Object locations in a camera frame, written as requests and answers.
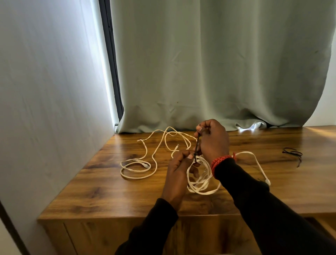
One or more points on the grey-green curtain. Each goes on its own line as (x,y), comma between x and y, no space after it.
(223,65)

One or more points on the white side panel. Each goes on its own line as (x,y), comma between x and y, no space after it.
(52,105)

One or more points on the person's left hand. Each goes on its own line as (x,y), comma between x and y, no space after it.
(177,178)

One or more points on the person's right hand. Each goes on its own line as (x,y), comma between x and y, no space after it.
(214,142)

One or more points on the person's left forearm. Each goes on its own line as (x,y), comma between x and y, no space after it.
(149,231)

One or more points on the black window frame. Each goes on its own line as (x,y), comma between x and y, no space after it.
(111,52)

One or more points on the wooden cabinet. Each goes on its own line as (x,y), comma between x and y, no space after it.
(118,199)

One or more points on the person's right forearm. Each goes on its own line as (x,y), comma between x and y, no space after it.
(275,215)

